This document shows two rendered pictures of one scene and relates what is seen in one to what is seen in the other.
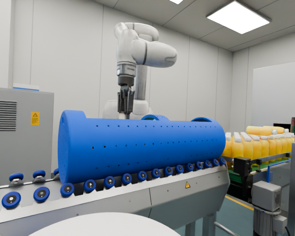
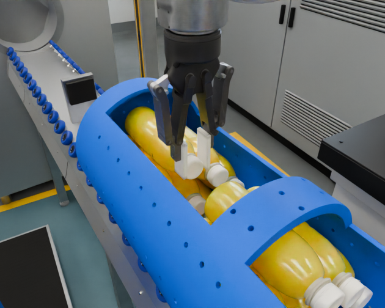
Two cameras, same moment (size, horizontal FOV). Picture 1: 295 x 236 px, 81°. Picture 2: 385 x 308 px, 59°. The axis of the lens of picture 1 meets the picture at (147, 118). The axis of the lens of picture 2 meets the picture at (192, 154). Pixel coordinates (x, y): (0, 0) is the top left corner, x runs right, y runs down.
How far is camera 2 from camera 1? 93 cm
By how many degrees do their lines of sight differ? 90
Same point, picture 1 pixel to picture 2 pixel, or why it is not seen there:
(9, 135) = (384, 41)
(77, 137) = (79, 139)
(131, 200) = (142, 296)
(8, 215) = (80, 175)
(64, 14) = not seen: outside the picture
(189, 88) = not seen: outside the picture
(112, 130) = (106, 161)
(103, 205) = (120, 253)
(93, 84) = not seen: outside the picture
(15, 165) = (374, 102)
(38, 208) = (90, 189)
